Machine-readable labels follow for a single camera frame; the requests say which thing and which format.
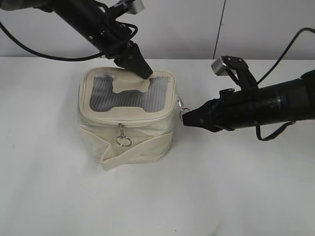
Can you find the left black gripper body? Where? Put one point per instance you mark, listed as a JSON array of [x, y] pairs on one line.
[[113, 39]]

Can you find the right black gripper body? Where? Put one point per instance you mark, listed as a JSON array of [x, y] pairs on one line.
[[233, 110]]

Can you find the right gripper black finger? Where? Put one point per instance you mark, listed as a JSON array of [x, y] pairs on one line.
[[201, 117]]

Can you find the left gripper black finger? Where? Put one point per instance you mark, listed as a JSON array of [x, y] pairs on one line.
[[133, 61]]

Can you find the zipper ring pull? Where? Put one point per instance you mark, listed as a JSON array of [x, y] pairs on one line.
[[182, 107], [122, 140]]

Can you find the cream canvas zipper bag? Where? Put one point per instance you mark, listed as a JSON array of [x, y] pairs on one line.
[[146, 107]]

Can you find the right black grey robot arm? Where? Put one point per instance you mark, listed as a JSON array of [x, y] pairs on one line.
[[289, 101]]

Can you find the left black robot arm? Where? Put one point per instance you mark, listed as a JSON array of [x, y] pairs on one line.
[[71, 11]]

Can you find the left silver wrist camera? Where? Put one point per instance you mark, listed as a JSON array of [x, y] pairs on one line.
[[133, 6]]

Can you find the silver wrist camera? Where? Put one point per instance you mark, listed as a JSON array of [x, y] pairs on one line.
[[133, 6], [237, 69]]

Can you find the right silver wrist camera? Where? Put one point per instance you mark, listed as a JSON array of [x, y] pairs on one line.
[[237, 69]]

